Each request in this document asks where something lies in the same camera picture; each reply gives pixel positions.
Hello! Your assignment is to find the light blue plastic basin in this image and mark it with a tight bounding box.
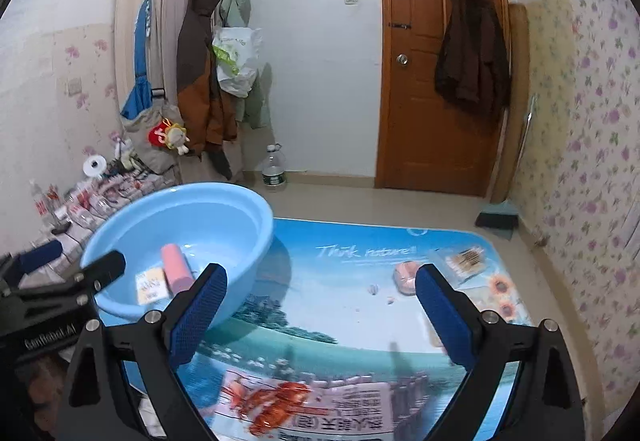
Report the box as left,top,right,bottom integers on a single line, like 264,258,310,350
80,182,275,329

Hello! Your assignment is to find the small yellow white packet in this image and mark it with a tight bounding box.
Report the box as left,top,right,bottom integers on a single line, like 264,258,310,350
135,267,168,304

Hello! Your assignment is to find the metal rod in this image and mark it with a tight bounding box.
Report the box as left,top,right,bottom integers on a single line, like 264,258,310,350
515,94,538,167

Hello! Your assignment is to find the black broom head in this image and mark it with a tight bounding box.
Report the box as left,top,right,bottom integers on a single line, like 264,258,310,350
474,200,521,239

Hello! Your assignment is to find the yellow haired plush doll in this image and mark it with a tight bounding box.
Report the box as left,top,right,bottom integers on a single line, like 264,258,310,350
167,121,192,156

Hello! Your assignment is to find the pile of red white packets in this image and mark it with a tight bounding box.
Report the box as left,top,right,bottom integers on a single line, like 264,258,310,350
50,168,181,242

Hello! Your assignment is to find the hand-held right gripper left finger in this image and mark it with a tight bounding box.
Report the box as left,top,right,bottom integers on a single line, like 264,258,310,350
54,262,228,441

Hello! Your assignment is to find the blue grey shoulder bag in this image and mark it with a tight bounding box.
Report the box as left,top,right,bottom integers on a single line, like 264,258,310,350
119,0,183,174

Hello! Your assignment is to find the brown orange hooded jacket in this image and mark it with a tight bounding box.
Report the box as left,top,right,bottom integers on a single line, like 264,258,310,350
176,0,241,181

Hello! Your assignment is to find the pink cylinder tube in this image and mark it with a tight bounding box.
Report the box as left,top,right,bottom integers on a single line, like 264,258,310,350
161,243,195,294

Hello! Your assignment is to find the brown wooden door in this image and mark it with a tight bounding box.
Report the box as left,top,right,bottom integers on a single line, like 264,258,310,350
376,0,511,198

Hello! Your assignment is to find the pink rounded case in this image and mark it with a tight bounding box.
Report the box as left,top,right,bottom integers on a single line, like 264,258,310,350
392,261,421,297

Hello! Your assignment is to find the printed blue table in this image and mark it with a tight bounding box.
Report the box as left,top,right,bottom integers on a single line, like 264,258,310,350
100,217,536,441

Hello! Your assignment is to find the white plastic bag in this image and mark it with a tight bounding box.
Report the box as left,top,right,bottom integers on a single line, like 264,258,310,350
211,26,263,98

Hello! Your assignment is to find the red plush charm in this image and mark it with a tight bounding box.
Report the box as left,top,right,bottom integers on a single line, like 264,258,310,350
146,118,173,149

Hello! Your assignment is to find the red lobster print snack packet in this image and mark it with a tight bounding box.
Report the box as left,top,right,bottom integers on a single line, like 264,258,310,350
212,368,406,441

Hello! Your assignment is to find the pale green jacket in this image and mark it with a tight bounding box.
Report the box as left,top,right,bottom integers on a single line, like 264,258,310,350
219,0,273,129

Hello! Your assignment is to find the dark brown jacket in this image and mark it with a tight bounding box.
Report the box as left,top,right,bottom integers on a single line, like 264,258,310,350
434,0,512,122

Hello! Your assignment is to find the white stuffed toy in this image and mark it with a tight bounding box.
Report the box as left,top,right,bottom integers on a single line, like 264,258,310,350
117,141,138,169

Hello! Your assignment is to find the clear cotton swab packet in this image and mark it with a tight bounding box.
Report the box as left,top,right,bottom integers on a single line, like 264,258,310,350
440,245,493,284

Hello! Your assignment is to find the clear bottle with red label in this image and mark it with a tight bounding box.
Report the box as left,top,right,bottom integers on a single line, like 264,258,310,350
30,180,51,222

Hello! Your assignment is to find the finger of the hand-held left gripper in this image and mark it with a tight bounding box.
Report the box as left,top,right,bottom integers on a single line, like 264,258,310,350
75,250,127,294
17,241,65,274

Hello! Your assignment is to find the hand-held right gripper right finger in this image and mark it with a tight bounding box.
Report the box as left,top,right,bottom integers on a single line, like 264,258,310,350
415,263,588,441

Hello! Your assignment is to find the large clear water jug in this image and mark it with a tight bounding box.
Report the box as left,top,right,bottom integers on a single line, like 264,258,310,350
261,144,287,192

